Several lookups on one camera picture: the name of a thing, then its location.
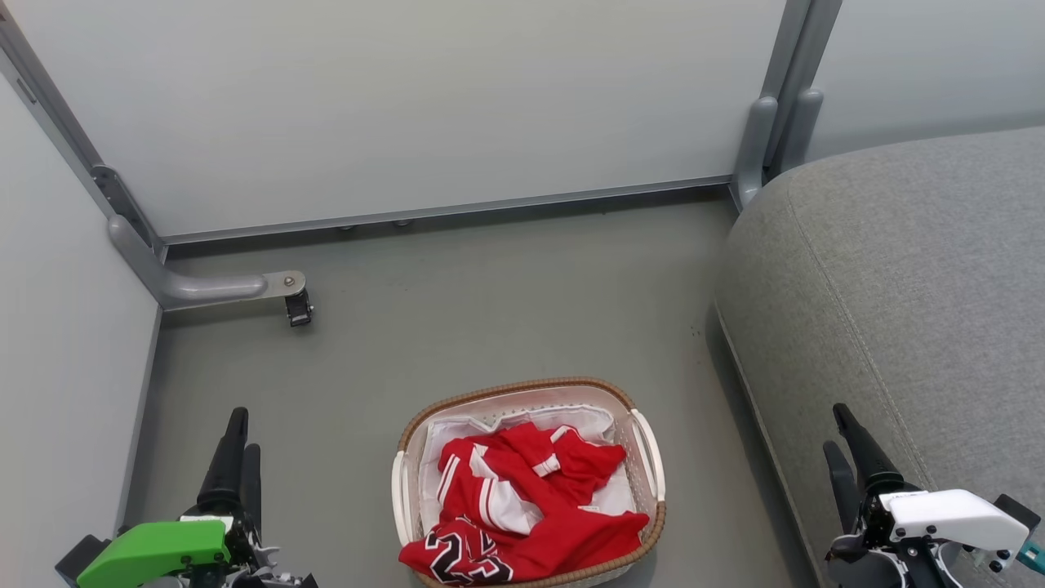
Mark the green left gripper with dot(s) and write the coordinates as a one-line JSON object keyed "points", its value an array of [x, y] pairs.
{"points": [[155, 549]]}

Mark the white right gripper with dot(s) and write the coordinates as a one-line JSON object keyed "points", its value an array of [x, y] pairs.
{"points": [[947, 514]]}

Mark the red basketball jersey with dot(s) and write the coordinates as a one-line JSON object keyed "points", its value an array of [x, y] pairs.
{"points": [[571, 535]]}

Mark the grey fabric sofa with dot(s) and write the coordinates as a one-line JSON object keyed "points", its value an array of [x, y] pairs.
{"points": [[898, 310]]}

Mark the black caster wheel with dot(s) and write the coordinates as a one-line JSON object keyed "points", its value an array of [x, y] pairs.
{"points": [[299, 310]]}

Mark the white basket liner cloth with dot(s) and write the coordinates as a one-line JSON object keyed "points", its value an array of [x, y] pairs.
{"points": [[457, 433]]}

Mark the white wicker-rimmed laundry basket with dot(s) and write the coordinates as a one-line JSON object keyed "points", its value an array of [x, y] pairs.
{"points": [[522, 396]]}

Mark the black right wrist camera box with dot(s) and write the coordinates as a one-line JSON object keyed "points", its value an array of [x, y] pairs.
{"points": [[1019, 510]]}

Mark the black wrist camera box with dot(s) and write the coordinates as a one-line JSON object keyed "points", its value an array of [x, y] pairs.
{"points": [[1019, 510], [80, 555]]}

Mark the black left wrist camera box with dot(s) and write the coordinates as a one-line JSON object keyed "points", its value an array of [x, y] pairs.
{"points": [[80, 555]]}

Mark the grey partition post with caster foot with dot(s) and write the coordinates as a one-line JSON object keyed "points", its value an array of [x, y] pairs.
{"points": [[188, 287]]}

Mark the grey partition bottom rail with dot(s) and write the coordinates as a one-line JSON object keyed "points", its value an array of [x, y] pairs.
{"points": [[457, 210]]}

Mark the grey partition post with feet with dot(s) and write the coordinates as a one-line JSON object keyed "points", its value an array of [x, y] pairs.
{"points": [[771, 131]]}

